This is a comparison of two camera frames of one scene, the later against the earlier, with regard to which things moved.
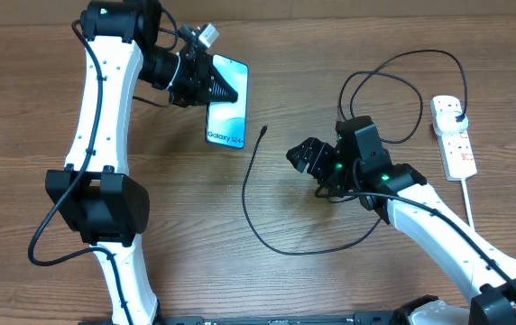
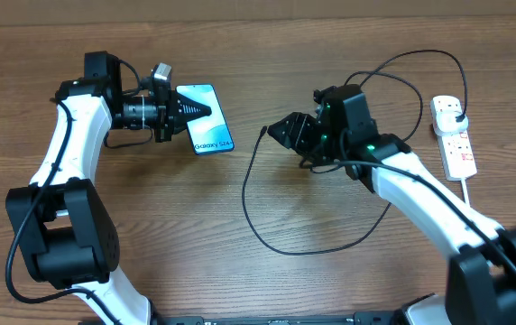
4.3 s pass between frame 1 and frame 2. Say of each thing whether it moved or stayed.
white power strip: stayed
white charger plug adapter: stayed
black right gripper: moved
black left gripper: moved
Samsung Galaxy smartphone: moved
